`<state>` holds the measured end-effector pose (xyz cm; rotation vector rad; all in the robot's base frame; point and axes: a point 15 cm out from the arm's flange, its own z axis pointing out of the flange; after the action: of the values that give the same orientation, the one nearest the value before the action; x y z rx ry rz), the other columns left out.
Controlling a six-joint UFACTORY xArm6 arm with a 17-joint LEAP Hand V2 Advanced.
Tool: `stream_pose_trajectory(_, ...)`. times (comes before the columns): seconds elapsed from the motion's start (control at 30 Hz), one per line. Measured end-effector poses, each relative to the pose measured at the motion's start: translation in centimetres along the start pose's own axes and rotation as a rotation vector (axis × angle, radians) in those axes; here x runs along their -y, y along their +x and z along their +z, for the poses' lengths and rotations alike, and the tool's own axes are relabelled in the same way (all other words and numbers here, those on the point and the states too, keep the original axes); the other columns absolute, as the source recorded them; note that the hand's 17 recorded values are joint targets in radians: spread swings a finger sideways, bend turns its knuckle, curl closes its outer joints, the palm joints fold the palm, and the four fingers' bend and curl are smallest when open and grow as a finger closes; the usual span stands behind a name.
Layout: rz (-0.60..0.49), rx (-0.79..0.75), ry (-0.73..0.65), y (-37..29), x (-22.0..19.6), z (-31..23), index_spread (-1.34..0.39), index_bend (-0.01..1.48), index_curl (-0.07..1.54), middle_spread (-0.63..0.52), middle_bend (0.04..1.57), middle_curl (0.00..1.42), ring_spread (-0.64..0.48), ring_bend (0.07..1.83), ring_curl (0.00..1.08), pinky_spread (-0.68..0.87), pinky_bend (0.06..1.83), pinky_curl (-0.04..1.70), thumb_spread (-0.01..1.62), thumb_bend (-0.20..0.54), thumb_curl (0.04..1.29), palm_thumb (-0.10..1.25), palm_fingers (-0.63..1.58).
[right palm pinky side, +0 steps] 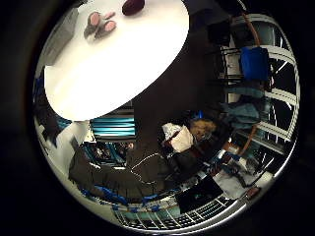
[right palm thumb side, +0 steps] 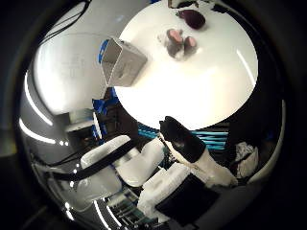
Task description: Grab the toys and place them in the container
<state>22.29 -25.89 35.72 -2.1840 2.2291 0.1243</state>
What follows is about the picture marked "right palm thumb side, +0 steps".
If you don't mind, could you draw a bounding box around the grey rectangular container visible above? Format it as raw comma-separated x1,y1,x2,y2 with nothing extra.
100,37,149,88

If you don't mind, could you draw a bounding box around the cyan slatted rack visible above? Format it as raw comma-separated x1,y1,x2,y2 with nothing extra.
137,124,230,151

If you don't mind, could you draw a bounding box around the white flat panel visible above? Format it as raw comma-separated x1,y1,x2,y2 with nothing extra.
92,111,103,139

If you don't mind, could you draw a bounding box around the black cable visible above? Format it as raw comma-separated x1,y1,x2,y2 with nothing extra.
41,0,93,46

